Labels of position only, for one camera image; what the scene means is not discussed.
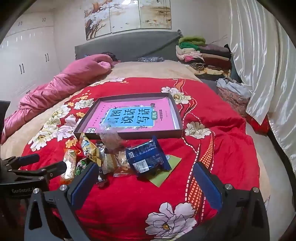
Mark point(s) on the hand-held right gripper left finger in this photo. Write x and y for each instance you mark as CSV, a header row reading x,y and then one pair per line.
x,y
86,183

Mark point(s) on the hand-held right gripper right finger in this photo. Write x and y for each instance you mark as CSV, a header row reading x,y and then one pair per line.
x,y
208,187

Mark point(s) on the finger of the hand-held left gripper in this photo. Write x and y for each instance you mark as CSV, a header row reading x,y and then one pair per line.
x,y
30,158
55,168

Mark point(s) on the orange cracker packet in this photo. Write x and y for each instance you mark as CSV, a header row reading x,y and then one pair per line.
x,y
69,166

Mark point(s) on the black green pea packet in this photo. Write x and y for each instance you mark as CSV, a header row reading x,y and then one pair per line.
x,y
81,168

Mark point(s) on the clear rice cracker packet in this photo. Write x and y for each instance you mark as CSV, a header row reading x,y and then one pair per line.
x,y
108,163

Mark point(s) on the yellow snack bar packet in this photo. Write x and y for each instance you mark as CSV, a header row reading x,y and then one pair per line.
x,y
89,149

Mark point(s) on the small clear orange wrapper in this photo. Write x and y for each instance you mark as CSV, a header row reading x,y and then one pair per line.
x,y
122,174

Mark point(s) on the clear pastry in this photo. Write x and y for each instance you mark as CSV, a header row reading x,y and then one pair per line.
x,y
111,139

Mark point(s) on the blue snack packet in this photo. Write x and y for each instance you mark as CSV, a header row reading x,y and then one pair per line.
x,y
148,160

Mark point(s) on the shallow grey cardboard box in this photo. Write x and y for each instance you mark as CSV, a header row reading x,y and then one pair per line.
x,y
166,134

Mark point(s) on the green paper card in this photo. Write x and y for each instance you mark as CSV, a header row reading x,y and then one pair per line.
x,y
166,173

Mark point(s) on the red floral blanket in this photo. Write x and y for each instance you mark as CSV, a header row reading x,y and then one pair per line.
x,y
138,204

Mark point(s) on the pink quilt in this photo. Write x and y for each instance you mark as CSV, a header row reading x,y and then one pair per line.
x,y
57,88

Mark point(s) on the pink floral fabric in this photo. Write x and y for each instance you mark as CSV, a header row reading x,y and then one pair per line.
x,y
231,103

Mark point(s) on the pink book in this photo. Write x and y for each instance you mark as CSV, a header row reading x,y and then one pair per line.
x,y
138,104

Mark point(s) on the white wardrobe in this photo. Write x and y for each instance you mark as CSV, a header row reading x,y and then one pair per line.
x,y
27,58

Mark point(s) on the light blue garment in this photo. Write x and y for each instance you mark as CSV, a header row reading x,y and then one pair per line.
x,y
233,87

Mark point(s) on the dark cloth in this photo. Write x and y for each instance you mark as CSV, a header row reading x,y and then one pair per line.
x,y
111,56

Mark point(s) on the stack of folded clothes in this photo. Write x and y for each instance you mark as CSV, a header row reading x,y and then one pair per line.
x,y
208,58

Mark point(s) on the beige bed sheet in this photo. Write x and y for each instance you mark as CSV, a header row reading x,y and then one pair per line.
x,y
150,69

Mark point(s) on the white satin curtain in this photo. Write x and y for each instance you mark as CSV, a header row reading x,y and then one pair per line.
x,y
266,69

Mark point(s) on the dark patterned pillow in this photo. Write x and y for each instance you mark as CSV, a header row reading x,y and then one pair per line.
x,y
150,59

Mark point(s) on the grey headboard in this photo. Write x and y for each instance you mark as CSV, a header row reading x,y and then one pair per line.
x,y
138,46

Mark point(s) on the floral wall painting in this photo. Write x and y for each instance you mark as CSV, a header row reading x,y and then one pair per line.
x,y
127,16

